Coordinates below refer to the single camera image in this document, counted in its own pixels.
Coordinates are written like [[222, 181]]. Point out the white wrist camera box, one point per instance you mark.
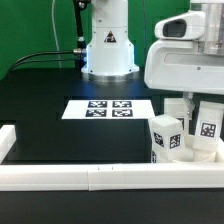
[[187, 26]]

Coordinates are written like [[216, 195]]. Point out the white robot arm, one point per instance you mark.
[[110, 54]]

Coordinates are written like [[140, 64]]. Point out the white fence rail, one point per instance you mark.
[[111, 176], [7, 140]]

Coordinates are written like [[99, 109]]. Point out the black camera stand pole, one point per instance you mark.
[[79, 5]]

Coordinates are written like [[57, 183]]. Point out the white round stool seat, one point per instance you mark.
[[190, 154]]

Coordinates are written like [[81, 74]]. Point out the white front fence rail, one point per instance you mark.
[[111, 176]]

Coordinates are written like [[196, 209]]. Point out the white marker sheet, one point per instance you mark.
[[108, 109]]

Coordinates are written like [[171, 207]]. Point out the white left fence rail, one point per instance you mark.
[[7, 140]]

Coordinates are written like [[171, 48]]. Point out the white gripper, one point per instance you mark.
[[178, 66]]

